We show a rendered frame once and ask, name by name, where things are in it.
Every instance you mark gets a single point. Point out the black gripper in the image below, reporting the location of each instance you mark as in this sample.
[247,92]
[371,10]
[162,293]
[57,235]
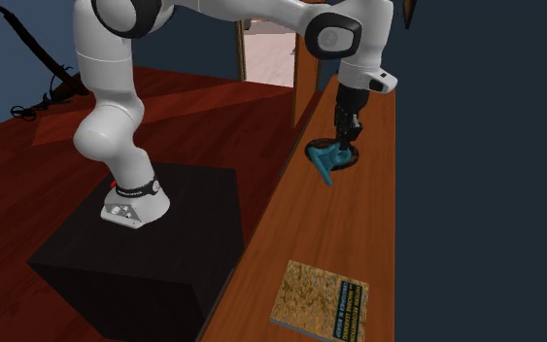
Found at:
[350,106]

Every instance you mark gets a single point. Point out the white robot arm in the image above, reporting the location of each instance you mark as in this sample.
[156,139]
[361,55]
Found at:
[107,128]

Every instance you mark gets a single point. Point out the dark round plate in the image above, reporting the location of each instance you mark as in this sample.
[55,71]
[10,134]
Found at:
[351,158]

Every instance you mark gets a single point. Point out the teal blue figure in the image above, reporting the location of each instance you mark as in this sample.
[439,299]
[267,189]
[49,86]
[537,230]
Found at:
[326,161]

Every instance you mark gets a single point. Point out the long brown wooden table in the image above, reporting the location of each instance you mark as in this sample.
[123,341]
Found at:
[330,227]

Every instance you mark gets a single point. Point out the brown patterned book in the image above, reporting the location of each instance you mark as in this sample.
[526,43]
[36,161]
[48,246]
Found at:
[308,296]

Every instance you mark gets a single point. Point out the black robot stand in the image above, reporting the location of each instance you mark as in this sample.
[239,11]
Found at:
[159,265]

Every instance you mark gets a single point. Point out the black pole with thin legs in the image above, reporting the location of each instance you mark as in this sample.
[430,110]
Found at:
[34,45]

